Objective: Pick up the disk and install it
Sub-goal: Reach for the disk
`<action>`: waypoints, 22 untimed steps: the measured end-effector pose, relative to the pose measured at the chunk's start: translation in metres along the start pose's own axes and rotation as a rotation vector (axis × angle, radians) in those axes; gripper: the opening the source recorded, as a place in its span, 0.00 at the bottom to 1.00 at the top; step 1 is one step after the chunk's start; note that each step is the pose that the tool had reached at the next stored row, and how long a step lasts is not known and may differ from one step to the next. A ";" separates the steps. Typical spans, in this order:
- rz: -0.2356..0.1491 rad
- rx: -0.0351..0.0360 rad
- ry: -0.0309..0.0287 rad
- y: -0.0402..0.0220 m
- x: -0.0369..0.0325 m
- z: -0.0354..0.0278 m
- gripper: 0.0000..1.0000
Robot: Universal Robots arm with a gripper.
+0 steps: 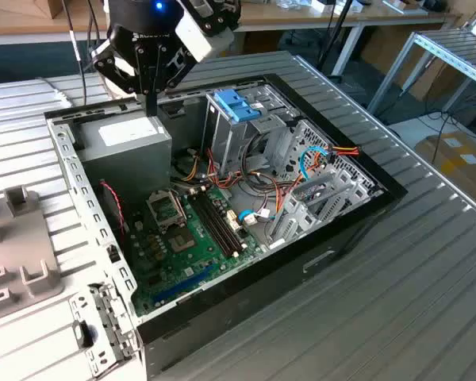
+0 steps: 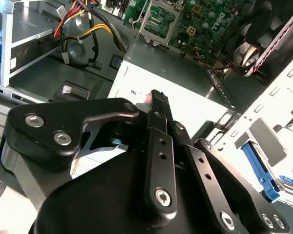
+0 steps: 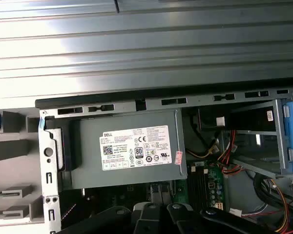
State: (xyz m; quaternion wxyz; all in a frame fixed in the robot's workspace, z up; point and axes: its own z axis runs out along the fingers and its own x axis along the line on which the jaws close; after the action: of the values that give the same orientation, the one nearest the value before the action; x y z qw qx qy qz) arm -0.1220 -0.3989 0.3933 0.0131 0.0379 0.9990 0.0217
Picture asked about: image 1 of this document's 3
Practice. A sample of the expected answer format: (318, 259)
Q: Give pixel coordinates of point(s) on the black camera bracket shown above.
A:
(222, 16)

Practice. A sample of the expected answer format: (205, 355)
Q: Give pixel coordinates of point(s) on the black tripod stand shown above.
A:
(328, 47)

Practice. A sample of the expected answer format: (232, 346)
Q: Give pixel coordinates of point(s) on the blue expansion slot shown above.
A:
(182, 286)

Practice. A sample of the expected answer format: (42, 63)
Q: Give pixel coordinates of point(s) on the black RAM slot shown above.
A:
(233, 226)
(215, 226)
(227, 226)
(221, 226)

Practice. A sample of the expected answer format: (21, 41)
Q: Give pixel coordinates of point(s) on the black open PC case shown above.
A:
(242, 309)

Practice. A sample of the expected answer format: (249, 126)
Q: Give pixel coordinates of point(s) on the black case fan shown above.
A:
(108, 222)

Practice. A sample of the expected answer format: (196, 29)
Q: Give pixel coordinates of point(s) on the metal disk bay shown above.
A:
(297, 222)

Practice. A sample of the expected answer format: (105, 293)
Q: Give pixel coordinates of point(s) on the CPU socket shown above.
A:
(180, 240)

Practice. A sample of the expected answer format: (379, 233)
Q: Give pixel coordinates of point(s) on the wooden desk white frame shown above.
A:
(285, 16)
(24, 25)

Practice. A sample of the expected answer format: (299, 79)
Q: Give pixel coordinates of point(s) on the small silver board chip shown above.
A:
(188, 272)

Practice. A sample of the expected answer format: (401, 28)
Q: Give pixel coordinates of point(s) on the green motherboard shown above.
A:
(206, 258)

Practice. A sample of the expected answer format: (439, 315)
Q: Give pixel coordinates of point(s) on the blue plastic drive latch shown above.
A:
(232, 104)

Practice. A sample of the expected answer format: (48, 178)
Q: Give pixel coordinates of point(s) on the grey parts rack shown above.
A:
(20, 246)

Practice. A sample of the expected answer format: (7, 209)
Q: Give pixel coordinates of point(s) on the brown cardboard box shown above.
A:
(51, 8)

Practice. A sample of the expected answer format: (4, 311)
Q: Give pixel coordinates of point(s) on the grey power supply unit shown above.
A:
(127, 166)

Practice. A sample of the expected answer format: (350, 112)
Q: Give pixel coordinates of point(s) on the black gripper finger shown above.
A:
(155, 79)
(143, 79)

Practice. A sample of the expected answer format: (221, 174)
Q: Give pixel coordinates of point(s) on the cream board connector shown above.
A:
(234, 222)

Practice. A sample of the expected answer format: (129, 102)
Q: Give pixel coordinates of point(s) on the labelled cardboard box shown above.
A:
(460, 166)

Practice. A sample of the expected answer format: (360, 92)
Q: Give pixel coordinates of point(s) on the metal optical drive cage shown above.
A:
(230, 143)

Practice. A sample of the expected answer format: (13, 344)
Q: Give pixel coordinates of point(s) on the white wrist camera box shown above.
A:
(200, 35)

